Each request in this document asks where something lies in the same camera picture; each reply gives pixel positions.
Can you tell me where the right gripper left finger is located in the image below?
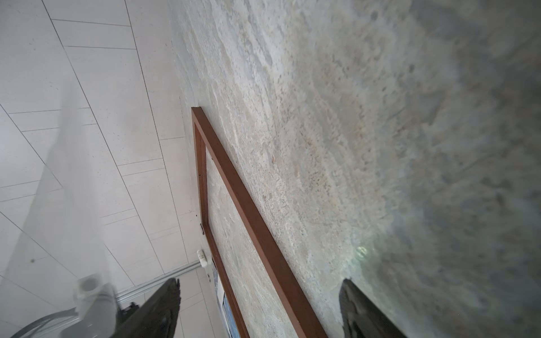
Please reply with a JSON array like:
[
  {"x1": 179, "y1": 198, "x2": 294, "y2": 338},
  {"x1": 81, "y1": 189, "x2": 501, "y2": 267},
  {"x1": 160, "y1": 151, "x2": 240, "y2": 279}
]
[{"x1": 111, "y1": 278, "x2": 181, "y2": 338}]

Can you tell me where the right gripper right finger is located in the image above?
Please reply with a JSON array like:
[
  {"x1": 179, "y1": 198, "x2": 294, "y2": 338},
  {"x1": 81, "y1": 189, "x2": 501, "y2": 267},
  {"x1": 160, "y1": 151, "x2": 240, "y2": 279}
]
[{"x1": 339, "y1": 279, "x2": 407, "y2": 338}]

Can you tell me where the brown wooden picture frame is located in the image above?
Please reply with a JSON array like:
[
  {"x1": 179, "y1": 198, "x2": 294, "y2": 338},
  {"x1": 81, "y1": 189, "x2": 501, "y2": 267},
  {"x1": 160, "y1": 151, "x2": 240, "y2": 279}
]
[{"x1": 192, "y1": 107, "x2": 327, "y2": 337}]

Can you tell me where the blue poster photo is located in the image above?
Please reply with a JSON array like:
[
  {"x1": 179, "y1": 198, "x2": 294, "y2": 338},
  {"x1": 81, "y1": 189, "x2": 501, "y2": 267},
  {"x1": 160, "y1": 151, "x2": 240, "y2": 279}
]
[{"x1": 213, "y1": 263, "x2": 241, "y2": 338}]

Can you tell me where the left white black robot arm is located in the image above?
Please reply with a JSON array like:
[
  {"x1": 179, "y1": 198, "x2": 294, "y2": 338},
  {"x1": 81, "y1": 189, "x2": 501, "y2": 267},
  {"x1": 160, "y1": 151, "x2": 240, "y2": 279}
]
[{"x1": 11, "y1": 274, "x2": 139, "y2": 338}]

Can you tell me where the white cylinder tube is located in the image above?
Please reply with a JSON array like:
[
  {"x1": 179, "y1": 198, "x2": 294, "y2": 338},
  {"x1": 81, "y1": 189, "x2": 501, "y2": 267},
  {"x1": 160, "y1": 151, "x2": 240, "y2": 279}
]
[{"x1": 197, "y1": 249, "x2": 208, "y2": 268}]

